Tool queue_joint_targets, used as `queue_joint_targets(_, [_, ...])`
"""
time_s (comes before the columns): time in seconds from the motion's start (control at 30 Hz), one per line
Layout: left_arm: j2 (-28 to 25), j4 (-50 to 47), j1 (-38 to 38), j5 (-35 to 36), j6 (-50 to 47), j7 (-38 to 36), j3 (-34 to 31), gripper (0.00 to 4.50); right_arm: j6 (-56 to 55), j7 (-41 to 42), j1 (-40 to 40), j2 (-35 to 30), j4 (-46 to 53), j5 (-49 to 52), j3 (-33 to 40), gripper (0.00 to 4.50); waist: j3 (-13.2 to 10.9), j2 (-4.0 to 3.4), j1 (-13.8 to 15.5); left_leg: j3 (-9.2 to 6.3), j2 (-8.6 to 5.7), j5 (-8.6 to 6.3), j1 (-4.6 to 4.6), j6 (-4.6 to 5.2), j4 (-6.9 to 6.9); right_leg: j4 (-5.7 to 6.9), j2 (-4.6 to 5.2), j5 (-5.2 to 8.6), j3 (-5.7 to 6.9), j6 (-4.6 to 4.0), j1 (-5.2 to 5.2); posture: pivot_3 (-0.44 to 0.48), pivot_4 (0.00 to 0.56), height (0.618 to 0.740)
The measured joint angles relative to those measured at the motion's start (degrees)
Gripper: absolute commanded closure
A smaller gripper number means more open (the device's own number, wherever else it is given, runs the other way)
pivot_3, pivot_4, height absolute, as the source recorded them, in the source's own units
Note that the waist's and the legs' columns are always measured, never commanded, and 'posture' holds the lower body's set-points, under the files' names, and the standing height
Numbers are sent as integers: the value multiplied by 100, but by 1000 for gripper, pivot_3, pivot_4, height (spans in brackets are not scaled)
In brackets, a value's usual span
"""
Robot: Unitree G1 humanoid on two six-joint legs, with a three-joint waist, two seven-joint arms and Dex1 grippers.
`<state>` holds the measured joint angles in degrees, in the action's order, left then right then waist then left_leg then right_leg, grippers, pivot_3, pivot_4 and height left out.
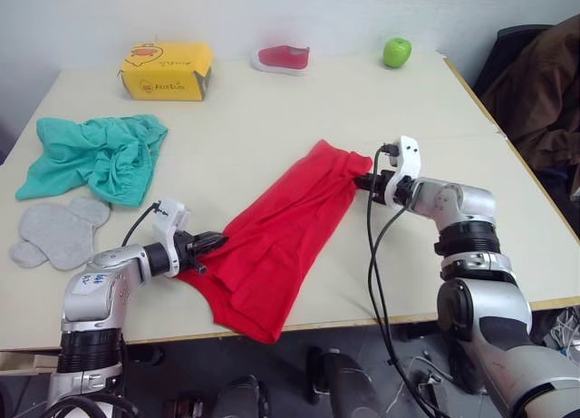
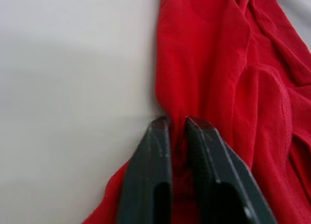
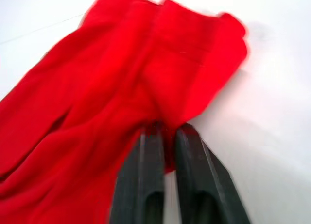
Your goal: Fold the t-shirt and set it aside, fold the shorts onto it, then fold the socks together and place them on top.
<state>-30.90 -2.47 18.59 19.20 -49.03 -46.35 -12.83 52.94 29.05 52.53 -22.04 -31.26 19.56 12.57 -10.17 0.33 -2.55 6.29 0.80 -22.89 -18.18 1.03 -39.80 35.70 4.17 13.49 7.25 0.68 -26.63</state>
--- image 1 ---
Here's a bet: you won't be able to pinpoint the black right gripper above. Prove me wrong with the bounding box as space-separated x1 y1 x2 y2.
353 167 396 205

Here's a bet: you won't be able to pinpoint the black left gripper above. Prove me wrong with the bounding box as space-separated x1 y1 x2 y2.
174 228 230 276

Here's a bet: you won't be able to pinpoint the red t-shirt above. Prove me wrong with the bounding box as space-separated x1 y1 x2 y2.
174 139 375 345

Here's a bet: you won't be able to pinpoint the teal shorts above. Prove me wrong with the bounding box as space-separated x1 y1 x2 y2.
14 113 169 209

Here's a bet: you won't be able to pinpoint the green apple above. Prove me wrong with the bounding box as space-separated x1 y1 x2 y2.
382 37 413 69

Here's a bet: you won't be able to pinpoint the red and white shoe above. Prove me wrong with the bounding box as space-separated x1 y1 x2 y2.
250 44 312 77

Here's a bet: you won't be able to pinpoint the grey sock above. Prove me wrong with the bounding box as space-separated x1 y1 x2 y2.
9 196 112 268
18 202 99 272

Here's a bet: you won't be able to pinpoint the dark rounded shape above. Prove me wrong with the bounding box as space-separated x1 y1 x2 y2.
306 345 382 418
211 374 269 418

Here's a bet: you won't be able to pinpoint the yellow cardboard box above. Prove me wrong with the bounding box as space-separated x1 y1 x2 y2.
118 42 216 103

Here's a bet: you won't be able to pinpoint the black chair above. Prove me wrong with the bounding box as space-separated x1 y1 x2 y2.
472 24 556 91

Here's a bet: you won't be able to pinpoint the brown jacket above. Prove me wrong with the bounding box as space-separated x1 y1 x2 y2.
478 15 580 170

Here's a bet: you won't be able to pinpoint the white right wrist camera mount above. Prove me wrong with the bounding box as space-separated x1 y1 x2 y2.
382 135 425 209

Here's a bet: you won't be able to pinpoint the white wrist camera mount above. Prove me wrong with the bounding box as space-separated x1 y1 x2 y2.
382 135 425 209
151 199 191 278

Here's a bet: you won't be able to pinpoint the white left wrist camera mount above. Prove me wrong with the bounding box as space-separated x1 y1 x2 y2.
151 199 191 278

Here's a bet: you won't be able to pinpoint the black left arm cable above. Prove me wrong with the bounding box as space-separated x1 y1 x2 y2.
121 201 171 247

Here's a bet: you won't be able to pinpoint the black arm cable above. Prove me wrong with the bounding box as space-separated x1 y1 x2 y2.
121 201 171 247
366 142 443 418

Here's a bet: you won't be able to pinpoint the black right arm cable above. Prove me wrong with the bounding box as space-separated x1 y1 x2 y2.
366 142 443 418

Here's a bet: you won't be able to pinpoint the white floor cable bundle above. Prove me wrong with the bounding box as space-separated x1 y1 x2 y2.
542 306 580 361

